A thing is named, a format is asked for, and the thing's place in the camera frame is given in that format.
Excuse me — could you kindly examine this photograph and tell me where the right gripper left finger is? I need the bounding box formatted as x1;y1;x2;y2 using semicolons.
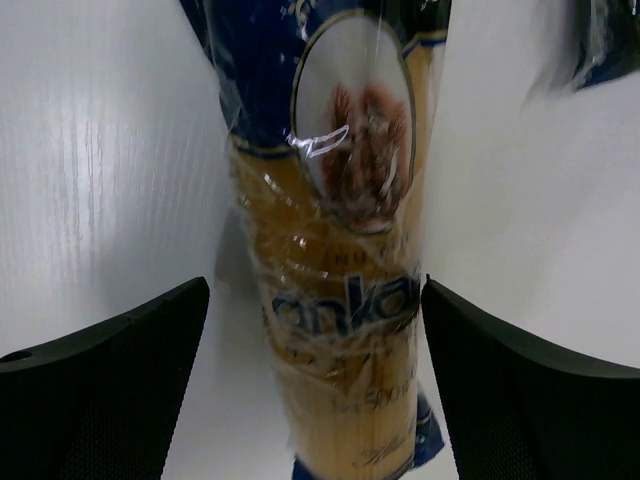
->
1;277;210;479

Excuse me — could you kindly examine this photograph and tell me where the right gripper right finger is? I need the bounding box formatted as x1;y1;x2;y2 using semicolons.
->
421;279;639;479

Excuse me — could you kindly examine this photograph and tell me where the blue spaghetti bag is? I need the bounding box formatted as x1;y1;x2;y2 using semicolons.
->
182;1;451;479

